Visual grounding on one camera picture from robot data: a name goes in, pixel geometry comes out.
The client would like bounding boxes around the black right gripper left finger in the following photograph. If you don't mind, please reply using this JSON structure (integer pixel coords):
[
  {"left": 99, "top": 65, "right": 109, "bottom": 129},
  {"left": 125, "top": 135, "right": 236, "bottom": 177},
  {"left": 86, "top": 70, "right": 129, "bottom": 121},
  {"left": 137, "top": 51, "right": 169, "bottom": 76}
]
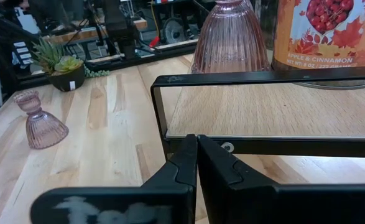
[{"left": 29, "top": 133, "right": 198, "bottom": 224}]

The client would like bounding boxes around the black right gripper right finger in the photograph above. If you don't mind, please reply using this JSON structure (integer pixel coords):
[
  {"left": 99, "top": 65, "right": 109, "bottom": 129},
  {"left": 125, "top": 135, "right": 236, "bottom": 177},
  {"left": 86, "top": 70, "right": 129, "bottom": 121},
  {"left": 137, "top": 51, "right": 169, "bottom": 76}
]
[{"left": 197, "top": 134, "right": 365, "bottom": 224}]

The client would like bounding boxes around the pink ribbed glass candle holder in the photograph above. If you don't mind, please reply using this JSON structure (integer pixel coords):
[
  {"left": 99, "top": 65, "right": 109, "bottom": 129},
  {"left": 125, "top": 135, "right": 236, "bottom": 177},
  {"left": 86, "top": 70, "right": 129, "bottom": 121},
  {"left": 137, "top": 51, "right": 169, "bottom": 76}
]
[
  {"left": 13, "top": 90, "right": 70, "bottom": 150},
  {"left": 190, "top": 0, "right": 272, "bottom": 74}
]

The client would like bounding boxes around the orange apple cinnamon candle jar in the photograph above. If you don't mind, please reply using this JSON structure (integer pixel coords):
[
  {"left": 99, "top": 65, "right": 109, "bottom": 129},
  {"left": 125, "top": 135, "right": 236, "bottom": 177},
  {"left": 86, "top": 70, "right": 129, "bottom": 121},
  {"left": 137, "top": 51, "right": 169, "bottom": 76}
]
[{"left": 270, "top": 0, "right": 365, "bottom": 90}]

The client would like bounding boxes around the succulent plant in black pot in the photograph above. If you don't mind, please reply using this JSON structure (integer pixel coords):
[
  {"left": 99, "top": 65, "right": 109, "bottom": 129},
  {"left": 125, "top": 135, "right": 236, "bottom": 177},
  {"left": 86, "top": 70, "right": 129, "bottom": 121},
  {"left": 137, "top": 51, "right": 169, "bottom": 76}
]
[{"left": 29, "top": 37, "right": 111, "bottom": 93}]

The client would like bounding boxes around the round grey wheel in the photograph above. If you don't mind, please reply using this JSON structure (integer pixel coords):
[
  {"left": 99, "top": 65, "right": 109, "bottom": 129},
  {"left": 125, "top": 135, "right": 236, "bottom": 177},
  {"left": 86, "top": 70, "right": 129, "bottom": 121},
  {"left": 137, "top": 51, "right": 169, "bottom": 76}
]
[{"left": 162, "top": 17, "right": 186, "bottom": 44}]

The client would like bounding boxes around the background wooden workbench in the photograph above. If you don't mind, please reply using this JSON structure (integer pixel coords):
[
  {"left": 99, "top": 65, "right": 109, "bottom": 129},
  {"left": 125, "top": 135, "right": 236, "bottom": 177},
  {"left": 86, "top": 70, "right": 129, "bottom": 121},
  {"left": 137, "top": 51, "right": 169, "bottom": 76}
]
[{"left": 44, "top": 18, "right": 148, "bottom": 44}]

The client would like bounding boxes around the wooden shelf riser black frame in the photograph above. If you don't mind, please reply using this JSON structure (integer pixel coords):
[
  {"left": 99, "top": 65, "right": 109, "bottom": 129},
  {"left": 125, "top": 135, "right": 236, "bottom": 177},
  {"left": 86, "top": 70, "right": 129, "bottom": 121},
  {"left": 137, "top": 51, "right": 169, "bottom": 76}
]
[{"left": 150, "top": 65, "right": 365, "bottom": 159}]

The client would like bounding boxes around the red-handled tool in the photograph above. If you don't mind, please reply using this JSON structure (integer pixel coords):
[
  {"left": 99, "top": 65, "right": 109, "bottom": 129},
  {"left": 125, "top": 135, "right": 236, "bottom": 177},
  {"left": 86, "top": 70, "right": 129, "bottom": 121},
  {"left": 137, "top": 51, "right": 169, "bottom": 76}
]
[{"left": 149, "top": 35, "right": 161, "bottom": 49}]

